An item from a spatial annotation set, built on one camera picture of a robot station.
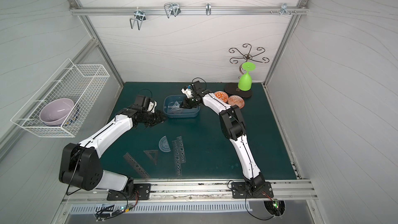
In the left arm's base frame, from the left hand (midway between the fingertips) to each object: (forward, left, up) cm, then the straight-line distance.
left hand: (164, 119), depth 86 cm
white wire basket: (+9, +41, +18) cm, 46 cm away
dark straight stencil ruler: (-22, +14, -13) cm, 29 cm away
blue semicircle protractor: (-10, +1, -12) cm, 16 cm away
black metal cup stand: (+35, -44, -11) cm, 57 cm away
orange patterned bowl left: (+27, -35, -10) cm, 45 cm away
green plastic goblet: (+20, -46, +11) cm, 52 cm away
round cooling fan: (-38, -57, -15) cm, 70 cm away
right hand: (+14, -6, -5) cm, 16 cm away
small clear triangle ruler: (-14, +9, -13) cm, 21 cm away
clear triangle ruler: (+15, -3, -7) cm, 17 cm away
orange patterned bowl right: (+23, -44, -10) cm, 51 cm away
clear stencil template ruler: (-15, -8, -14) cm, 22 cm away
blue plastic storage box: (+14, 0, -10) cm, 17 cm away
